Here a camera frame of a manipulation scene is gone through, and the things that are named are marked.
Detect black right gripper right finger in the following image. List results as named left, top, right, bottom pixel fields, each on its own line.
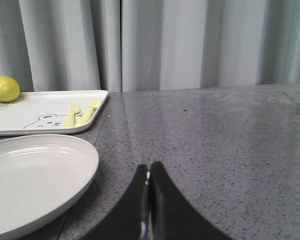
left=150, top=161, right=230, bottom=240

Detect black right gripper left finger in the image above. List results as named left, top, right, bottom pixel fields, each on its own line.
left=83, top=164, right=149, bottom=240

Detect white round plate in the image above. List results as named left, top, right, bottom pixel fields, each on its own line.
left=0, top=134, right=99, bottom=240

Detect white rectangular bear tray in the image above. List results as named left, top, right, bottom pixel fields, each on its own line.
left=0, top=90, right=109, bottom=136

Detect yellow-green plastic fork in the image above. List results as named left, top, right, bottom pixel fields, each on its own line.
left=75, top=99, right=101, bottom=127

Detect yellow-green plastic knife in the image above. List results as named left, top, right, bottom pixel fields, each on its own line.
left=63, top=103, right=81, bottom=128

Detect grey curtain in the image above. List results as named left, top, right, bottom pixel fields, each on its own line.
left=0, top=0, right=300, bottom=92

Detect yellow lemon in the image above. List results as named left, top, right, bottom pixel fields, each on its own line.
left=0, top=75, right=21, bottom=103

